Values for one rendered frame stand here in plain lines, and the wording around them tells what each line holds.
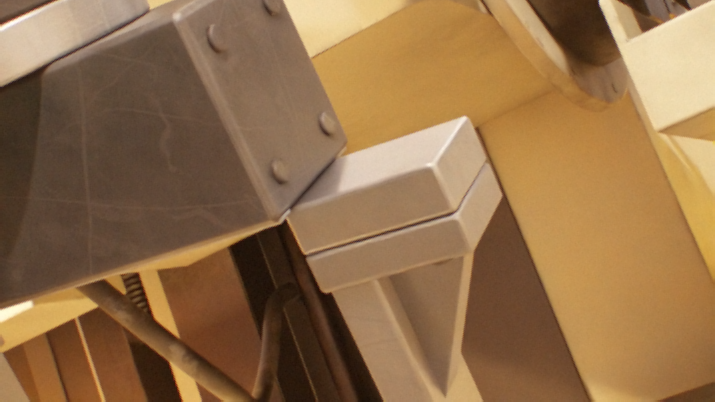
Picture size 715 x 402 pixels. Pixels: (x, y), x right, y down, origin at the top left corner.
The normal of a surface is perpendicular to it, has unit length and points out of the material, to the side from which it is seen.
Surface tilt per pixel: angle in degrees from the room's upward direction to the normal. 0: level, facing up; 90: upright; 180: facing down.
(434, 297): 113
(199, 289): 90
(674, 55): 90
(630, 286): 90
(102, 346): 90
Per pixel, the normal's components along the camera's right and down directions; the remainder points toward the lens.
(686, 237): -0.44, 0.00
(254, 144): 0.86, -0.28
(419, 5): 0.36, 0.92
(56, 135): -0.31, 0.39
